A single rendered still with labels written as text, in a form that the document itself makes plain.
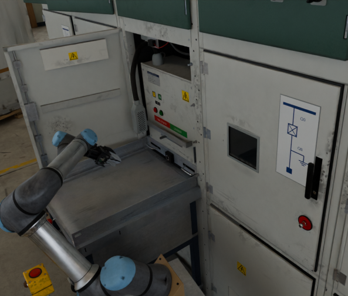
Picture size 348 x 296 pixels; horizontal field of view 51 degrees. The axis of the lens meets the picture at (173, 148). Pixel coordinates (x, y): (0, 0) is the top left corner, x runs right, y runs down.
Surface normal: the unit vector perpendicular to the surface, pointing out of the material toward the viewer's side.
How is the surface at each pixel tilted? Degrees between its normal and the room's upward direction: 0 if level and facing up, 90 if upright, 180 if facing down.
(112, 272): 37
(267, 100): 90
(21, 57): 90
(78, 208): 0
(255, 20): 90
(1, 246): 0
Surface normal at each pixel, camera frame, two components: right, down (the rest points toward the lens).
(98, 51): 0.40, 0.41
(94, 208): -0.08, -0.87
